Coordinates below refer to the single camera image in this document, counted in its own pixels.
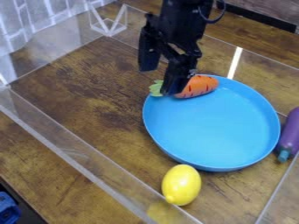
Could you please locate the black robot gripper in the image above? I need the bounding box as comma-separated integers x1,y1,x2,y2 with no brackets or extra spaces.
137,0,213,95

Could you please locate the orange toy carrot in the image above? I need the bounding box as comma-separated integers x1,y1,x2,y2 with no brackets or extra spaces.
149,74,219,99

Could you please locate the blue round plastic tray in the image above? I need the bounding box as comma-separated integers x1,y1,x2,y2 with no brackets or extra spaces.
143,77,280,172

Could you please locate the purple toy eggplant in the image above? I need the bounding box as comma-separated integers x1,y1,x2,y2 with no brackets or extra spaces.
277,107,299,163

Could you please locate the yellow toy lemon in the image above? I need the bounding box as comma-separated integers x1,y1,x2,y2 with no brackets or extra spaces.
161,164,201,206

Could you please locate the blue object at corner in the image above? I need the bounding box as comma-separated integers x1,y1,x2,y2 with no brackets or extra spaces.
0,192,21,224

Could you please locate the clear acrylic enclosure wall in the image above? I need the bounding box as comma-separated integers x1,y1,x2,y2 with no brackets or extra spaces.
0,0,299,224

